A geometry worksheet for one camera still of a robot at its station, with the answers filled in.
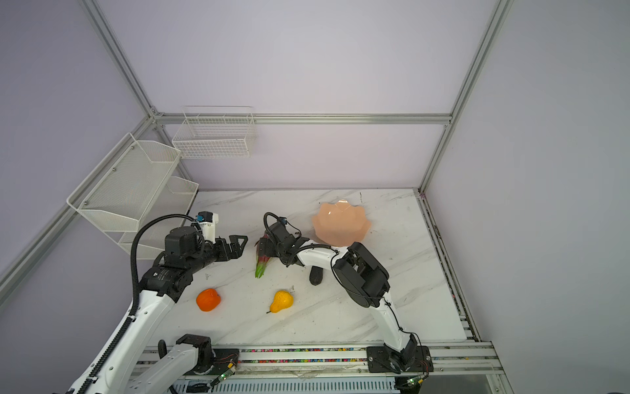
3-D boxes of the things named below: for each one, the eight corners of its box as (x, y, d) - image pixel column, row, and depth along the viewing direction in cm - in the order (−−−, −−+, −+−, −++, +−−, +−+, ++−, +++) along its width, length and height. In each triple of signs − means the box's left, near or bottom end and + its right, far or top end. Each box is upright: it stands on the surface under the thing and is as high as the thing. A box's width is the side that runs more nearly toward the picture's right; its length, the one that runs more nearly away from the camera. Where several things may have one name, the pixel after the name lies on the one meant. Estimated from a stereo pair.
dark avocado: (307, 283, 92) (306, 278, 88) (313, 270, 95) (312, 264, 92) (318, 287, 91) (318, 282, 87) (323, 274, 94) (323, 268, 91)
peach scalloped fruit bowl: (312, 245, 103) (312, 239, 99) (313, 206, 117) (313, 199, 113) (370, 245, 103) (372, 239, 99) (364, 206, 117) (366, 199, 113)
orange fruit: (200, 311, 84) (193, 306, 80) (205, 294, 88) (199, 288, 84) (218, 311, 84) (212, 306, 80) (222, 294, 88) (217, 288, 84)
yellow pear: (271, 312, 85) (269, 307, 80) (273, 296, 88) (271, 290, 84) (293, 312, 85) (291, 307, 80) (294, 296, 88) (292, 291, 84)
